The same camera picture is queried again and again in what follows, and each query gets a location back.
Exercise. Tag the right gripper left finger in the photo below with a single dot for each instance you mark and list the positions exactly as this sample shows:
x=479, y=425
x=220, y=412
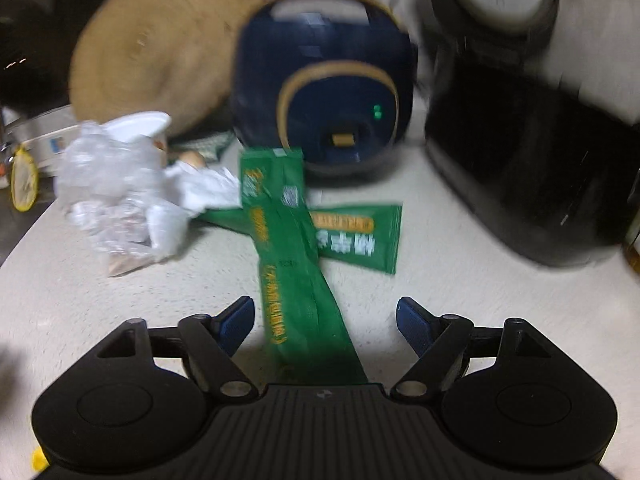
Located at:
x=210, y=342

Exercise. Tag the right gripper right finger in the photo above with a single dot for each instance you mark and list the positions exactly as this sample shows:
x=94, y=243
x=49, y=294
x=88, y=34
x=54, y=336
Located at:
x=439, y=342

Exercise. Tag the long green wrapper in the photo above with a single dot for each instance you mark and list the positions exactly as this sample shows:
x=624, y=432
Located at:
x=307, y=336

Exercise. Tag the short green wrapper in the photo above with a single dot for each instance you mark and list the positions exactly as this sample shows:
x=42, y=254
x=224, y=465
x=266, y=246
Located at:
x=366, y=235

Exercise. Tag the white tissue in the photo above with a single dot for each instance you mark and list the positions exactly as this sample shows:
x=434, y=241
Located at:
x=197, y=190

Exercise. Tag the clear plastic bag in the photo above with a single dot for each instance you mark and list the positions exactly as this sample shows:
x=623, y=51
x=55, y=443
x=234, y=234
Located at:
x=115, y=193

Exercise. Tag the white paper bowl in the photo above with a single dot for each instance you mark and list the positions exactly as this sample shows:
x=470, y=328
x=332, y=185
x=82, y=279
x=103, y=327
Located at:
x=151, y=125

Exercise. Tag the garlic bulb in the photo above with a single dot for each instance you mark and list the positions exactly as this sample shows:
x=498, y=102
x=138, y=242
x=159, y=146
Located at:
x=193, y=159

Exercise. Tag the green white knitted cloth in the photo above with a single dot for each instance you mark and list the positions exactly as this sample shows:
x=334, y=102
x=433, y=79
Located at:
x=210, y=145

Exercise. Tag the black open rice cooker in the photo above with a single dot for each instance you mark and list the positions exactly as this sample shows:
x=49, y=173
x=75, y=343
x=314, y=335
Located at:
x=553, y=176

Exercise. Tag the yellow mesh sink strainer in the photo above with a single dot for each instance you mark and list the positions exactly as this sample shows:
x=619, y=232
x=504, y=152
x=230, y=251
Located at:
x=24, y=180

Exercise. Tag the blue rice cooker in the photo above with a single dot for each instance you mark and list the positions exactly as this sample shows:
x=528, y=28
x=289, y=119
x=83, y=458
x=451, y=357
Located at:
x=339, y=91

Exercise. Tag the round wooden cutting board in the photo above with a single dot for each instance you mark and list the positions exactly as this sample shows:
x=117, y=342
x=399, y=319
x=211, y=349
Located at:
x=171, y=56

